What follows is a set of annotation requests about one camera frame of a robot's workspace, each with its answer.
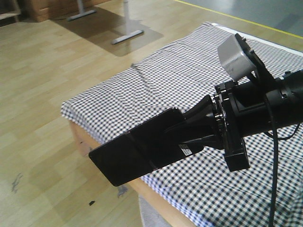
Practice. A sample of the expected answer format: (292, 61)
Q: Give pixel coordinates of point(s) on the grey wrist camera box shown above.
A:
(233, 57)

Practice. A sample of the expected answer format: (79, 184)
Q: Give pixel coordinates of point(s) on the grey desk leg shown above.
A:
(82, 12)

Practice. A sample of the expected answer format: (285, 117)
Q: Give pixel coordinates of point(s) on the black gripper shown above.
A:
(243, 113)

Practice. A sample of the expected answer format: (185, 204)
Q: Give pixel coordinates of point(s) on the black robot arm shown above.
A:
(283, 97)

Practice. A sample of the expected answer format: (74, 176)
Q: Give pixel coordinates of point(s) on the wooden cabinet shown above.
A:
(41, 10)

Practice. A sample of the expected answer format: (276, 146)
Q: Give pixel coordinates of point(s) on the white desk leg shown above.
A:
(128, 32)

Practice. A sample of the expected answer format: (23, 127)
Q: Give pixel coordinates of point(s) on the checkered bed sheet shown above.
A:
(200, 186)

